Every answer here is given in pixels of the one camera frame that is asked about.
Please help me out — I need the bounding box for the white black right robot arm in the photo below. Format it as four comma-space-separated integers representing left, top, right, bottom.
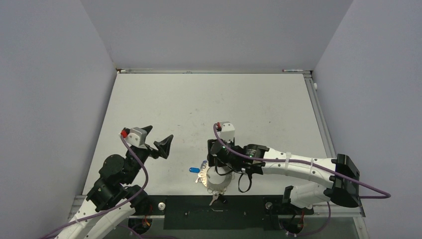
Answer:
146, 121, 360, 213

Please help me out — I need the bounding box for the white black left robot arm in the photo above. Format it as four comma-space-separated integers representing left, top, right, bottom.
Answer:
55, 134, 174, 239

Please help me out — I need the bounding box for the aluminium right side rail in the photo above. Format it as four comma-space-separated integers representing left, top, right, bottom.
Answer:
304, 74, 337, 158

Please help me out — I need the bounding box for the purple cable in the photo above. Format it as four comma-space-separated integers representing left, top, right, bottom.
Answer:
212, 122, 392, 200
39, 135, 149, 239

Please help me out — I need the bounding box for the aluminium back rail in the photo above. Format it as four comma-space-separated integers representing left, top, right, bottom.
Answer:
116, 69, 312, 74

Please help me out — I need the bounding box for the pink white marker pen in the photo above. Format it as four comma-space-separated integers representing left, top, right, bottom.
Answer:
282, 69, 305, 73

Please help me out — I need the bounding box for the aluminium rail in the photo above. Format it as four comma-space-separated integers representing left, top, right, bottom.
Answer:
304, 74, 337, 158
116, 69, 312, 74

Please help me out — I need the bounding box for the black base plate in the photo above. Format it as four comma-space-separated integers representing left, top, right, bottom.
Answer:
129, 195, 314, 231

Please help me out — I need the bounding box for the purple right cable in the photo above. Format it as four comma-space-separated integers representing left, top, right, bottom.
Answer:
212, 122, 392, 200

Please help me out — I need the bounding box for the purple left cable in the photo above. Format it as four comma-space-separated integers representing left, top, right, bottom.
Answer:
39, 135, 149, 239

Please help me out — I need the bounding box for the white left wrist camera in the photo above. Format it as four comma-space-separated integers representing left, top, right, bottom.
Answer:
120, 127, 147, 148

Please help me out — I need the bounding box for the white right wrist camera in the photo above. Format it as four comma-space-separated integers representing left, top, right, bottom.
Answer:
216, 121, 235, 144

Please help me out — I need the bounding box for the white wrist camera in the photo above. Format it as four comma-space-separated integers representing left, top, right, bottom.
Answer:
120, 127, 147, 148
216, 121, 235, 144

